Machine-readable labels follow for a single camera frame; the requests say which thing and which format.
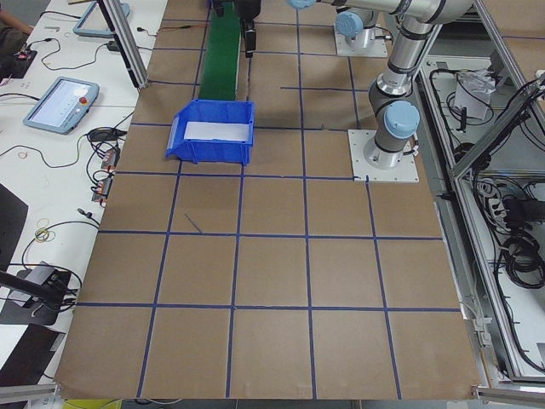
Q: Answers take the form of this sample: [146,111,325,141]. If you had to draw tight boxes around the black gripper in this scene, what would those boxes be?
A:
[212,0,261,58]

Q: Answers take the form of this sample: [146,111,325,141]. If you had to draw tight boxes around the green conveyor belt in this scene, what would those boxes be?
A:
[198,1,240,101]

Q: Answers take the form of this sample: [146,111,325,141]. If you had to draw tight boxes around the left blue plastic bin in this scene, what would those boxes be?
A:
[165,99,255,165]

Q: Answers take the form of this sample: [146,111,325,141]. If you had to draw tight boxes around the black power adapter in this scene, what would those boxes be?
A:
[106,41,119,52]

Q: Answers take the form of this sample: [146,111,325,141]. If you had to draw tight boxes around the far teach pendant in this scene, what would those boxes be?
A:
[72,1,113,39]

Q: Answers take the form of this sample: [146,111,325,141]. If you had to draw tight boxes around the teach pendant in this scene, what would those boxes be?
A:
[23,77,100,135]
[72,1,113,39]

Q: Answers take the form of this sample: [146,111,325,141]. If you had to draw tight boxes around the near teach pendant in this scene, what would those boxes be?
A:
[23,77,100,135]

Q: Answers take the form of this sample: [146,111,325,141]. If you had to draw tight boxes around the black monitor stand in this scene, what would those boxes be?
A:
[1,262,71,325]

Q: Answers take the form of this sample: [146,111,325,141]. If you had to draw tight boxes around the aluminium frame post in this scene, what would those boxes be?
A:
[97,0,148,89]

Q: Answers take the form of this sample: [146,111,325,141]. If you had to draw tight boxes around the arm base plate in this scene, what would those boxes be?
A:
[335,26,387,58]
[347,130,419,183]

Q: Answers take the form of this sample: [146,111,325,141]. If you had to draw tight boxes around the black cable bundle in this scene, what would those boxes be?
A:
[493,229,542,291]

